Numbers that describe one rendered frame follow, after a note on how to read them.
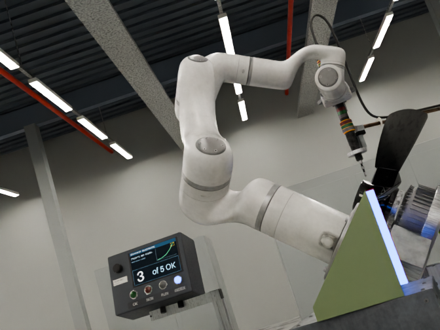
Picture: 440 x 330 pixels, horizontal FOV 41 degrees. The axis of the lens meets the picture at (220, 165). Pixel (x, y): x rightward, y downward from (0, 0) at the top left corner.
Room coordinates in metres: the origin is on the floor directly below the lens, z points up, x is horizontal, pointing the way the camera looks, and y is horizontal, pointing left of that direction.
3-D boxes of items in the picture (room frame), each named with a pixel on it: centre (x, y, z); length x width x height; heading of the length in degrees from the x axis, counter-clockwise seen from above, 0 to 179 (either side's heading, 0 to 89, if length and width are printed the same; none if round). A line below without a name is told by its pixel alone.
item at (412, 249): (1.99, -0.49, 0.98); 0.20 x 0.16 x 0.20; 76
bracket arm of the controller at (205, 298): (1.84, 0.23, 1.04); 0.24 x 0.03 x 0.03; 76
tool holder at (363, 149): (2.05, -0.48, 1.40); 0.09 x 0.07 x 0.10; 111
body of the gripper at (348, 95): (1.94, -0.45, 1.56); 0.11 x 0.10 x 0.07; 166
